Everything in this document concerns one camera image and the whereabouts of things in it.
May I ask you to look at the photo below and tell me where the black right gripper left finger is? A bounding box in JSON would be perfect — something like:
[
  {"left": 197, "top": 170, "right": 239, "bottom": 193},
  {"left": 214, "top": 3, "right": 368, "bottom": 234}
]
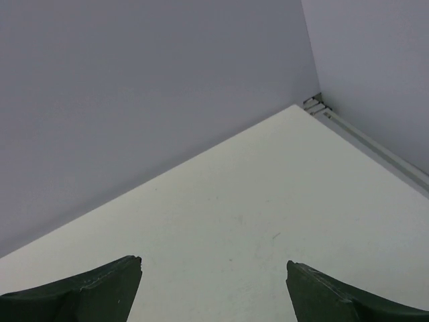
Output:
[{"left": 1, "top": 256, "right": 142, "bottom": 322}]

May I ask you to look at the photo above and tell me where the aluminium table edge rail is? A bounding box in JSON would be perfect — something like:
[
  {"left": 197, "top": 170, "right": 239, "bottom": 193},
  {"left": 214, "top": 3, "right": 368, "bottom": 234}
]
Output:
[{"left": 302, "top": 93, "right": 428, "bottom": 197}]

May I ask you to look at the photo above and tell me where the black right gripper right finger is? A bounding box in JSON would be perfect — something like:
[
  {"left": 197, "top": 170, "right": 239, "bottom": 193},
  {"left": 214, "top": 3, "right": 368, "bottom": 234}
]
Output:
[{"left": 286, "top": 260, "right": 428, "bottom": 321}]

